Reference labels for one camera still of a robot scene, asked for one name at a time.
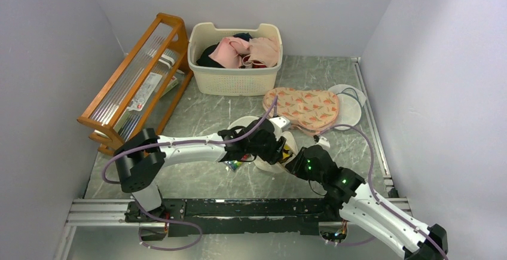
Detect orange wooden shelf rack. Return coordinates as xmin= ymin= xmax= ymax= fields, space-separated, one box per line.
xmin=77 ymin=13 xmax=194 ymax=155

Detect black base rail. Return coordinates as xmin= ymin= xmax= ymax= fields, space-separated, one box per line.
xmin=124 ymin=198 xmax=348 ymax=242

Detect floral pink laundry bag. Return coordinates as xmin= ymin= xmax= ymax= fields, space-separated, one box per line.
xmin=262 ymin=87 xmax=340 ymax=134

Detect dark navy garment in basket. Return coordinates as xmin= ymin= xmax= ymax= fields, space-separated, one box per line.
xmin=196 ymin=33 xmax=252 ymax=69

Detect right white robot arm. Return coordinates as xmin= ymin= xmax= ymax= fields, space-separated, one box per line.
xmin=285 ymin=145 xmax=448 ymax=259

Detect marker pen pack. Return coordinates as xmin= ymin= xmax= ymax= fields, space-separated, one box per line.
xmin=223 ymin=154 xmax=256 ymax=172

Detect pink garment in basket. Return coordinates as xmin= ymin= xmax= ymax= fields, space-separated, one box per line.
xmin=209 ymin=37 xmax=250 ymax=69

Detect beige mesh laundry bag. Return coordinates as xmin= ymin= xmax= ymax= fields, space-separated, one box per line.
xmin=218 ymin=116 xmax=298 ymax=173

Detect white mesh laundry bag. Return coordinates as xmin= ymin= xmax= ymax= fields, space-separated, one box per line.
xmin=328 ymin=84 xmax=367 ymax=131

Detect red garment in basket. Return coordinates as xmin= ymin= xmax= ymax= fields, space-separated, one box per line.
xmin=245 ymin=63 xmax=267 ymax=69

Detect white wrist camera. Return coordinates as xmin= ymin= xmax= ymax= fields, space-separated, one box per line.
xmin=269 ymin=117 xmax=291 ymax=132
xmin=313 ymin=135 xmax=331 ymax=151

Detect pink bra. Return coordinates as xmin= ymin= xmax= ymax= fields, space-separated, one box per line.
xmin=242 ymin=37 xmax=280 ymax=68

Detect aluminium frame rail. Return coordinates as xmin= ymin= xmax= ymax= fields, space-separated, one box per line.
xmin=56 ymin=199 xmax=397 ymax=259

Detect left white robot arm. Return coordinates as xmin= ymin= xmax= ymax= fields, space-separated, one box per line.
xmin=114 ymin=116 xmax=297 ymax=222

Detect yellow black item in bag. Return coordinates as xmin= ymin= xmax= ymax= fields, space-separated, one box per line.
xmin=279 ymin=149 xmax=294 ymax=166

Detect cream plastic laundry basket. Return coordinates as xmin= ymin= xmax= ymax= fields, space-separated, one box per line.
xmin=187 ymin=22 xmax=283 ymax=96

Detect papers on shelf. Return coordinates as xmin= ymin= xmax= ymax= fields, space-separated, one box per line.
xmin=127 ymin=49 xmax=179 ymax=112

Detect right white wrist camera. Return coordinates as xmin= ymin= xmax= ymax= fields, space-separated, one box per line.
xmin=313 ymin=135 xmax=331 ymax=151

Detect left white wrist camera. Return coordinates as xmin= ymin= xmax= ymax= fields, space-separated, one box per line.
xmin=269 ymin=117 xmax=291 ymax=132

